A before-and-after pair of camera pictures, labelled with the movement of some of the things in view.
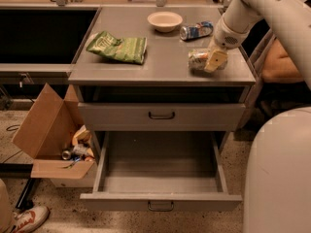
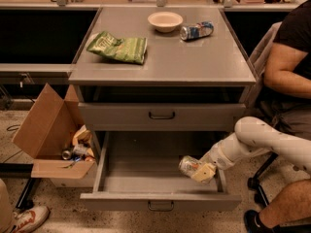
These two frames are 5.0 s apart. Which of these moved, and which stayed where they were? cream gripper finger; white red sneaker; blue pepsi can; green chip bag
Moved: cream gripper finger
Stayed: white red sneaker; green chip bag; blue pepsi can
